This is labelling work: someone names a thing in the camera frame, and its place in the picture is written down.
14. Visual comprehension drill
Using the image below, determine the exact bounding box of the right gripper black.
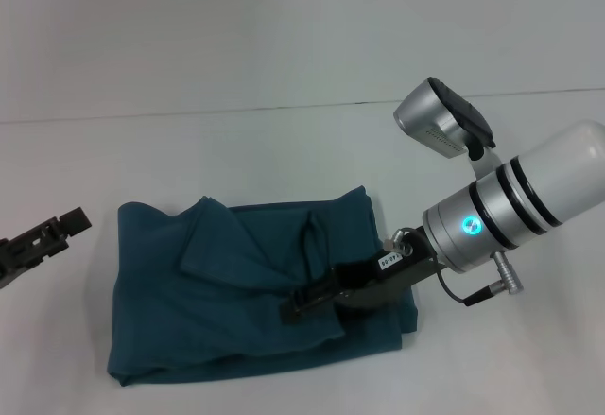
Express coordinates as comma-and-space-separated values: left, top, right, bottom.
278, 227, 446, 327

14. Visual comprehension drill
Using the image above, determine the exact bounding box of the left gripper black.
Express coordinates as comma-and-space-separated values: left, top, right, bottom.
0, 206, 92, 292

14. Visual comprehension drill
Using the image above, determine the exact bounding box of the teal T-shirt with FREE print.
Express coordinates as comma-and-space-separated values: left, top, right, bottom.
105, 184, 420, 375

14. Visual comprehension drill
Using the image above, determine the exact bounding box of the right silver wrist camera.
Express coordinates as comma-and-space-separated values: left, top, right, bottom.
392, 76, 503, 181

